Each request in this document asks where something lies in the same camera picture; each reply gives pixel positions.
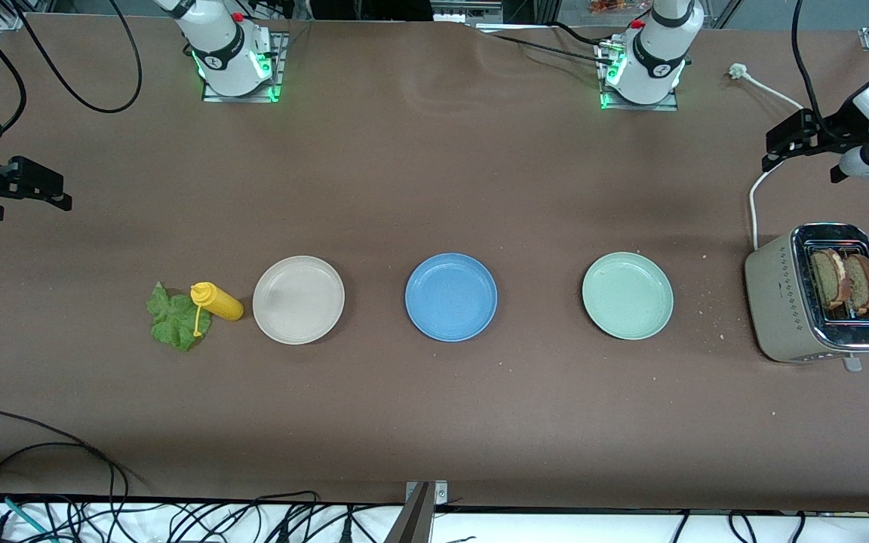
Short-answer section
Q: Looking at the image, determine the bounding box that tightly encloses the white toaster power cable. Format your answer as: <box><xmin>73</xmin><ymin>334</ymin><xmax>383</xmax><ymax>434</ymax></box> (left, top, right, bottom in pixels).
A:
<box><xmin>729</xmin><ymin>63</ymin><xmax>809</xmax><ymax>251</ymax></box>

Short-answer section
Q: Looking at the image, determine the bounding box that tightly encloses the brown bread slice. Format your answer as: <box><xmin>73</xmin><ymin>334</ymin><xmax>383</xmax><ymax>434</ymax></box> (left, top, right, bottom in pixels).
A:
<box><xmin>844</xmin><ymin>254</ymin><xmax>869</xmax><ymax>316</ymax></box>
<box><xmin>810</xmin><ymin>249</ymin><xmax>852</xmax><ymax>310</ymax></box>

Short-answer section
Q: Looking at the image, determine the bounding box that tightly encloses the grey metal rack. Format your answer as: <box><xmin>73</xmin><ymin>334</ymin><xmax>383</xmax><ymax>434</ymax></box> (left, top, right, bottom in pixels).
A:
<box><xmin>431</xmin><ymin>2</ymin><xmax>503</xmax><ymax>25</ymax></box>

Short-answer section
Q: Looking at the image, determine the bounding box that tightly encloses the black floor cable narrow loop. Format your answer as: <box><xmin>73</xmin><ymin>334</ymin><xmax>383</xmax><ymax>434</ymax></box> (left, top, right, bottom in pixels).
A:
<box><xmin>0</xmin><ymin>443</ymin><xmax>130</xmax><ymax>529</ymax></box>

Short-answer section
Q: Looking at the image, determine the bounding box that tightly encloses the yellow squeeze bottle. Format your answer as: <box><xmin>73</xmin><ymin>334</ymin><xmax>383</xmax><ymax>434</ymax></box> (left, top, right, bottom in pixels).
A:
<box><xmin>190</xmin><ymin>282</ymin><xmax>244</xmax><ymax>338</ymax></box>

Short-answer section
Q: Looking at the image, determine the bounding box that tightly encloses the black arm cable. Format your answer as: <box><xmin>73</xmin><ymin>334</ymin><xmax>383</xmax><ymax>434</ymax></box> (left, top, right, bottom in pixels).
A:
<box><xmin>0</xmin><ymin>0</ymin><xmax>143</xmax><ymax>146</ymax></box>
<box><xmin>791</xmin><ymin>0</ymin><xmax>843</xmax><ymax>140</ymax></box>

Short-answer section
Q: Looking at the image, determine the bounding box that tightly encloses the beige round plate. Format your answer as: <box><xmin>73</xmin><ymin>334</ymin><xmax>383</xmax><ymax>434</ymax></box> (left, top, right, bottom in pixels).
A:
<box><xmin>252</xmin><ymin>256</ymin><xmax>345</xmax><ymax>345</ymax></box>

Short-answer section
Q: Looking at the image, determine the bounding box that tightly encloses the blue round plate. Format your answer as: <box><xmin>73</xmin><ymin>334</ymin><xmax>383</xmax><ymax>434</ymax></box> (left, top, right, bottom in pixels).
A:
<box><xmin>404</xmin><ymin>253</ymin><xmax>498</xmax><ymax>342</ymax></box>

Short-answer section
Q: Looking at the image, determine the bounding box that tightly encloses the green lettuce leaf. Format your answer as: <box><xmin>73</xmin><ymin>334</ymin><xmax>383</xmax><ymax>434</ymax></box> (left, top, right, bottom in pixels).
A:
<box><xmin>146</xmin><ymin>281</ymin><xmax>213</xmax><ymax>353</ymax></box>

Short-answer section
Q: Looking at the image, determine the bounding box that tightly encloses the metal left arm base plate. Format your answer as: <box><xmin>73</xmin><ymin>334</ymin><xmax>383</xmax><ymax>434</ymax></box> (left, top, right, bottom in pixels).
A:
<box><xmin>597</xmin><ymin>38</ymin><xmax>680</xmax><ymax>112</ymax></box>

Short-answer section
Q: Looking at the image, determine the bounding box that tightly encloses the beige and chrome toaster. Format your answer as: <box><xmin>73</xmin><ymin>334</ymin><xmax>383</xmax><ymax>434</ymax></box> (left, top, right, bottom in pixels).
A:
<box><xmin>744</xmin><ymin>222</ymin><xmax>869</xmax><ymax>373</ymax></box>

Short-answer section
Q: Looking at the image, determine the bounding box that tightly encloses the short black base cable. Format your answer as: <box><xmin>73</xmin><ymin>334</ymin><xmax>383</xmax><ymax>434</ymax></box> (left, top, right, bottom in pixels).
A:
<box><xmin>548</xmin><ymin>21</ymin><xmax>616</xmax><ymax>48</ymax></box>

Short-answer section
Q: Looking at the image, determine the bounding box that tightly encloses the teal cable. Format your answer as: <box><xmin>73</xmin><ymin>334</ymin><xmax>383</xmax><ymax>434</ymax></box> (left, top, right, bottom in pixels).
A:
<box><xmin>0</xmin><ymin>490</ymin><xmax>54</xmax><ymax>541</ymax></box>

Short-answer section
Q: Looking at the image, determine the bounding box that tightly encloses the long black base cable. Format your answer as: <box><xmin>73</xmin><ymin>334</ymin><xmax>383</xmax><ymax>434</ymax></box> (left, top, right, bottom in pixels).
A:
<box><xmin>476</xmin><ymin>30</ymin><xmax>616</xmax><ymax>67</ymax></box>

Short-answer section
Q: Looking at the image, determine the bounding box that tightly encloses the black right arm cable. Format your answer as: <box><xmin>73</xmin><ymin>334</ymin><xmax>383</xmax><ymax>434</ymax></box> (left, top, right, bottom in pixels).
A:
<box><xmin>0</xmin><ymin>0</ymin><xmax>143</xmax><ymax>146</ymax></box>

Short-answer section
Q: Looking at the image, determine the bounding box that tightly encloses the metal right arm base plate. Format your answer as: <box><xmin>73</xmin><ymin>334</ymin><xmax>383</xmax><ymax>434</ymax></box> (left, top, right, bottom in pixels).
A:
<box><xmin>202</xmin><ymin>32</ymin><xmax>284</xmax><ymax>103</ymax></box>

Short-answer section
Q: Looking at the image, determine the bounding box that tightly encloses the grey metal mounting post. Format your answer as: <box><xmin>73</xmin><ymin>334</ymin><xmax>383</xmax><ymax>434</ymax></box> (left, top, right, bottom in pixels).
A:
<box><xmin>385</xmin><ymin>480</ymin><xmax>448</xmax><ymax>543</ymax></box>

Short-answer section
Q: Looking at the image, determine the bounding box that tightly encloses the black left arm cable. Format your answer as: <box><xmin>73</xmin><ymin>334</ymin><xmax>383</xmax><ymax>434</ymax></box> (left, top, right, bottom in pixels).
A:
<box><xmin>791</xmin><ymin>0</ymin><xmax>843</xmax><ymax>140</ymax></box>

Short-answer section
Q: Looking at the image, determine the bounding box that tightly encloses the pale green round plate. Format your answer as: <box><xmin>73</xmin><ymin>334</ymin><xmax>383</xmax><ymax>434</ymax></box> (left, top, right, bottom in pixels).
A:
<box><xmin>582</xmin><ymin>251</ymin><xmax>674</xmax><ymax>341</ymax></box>

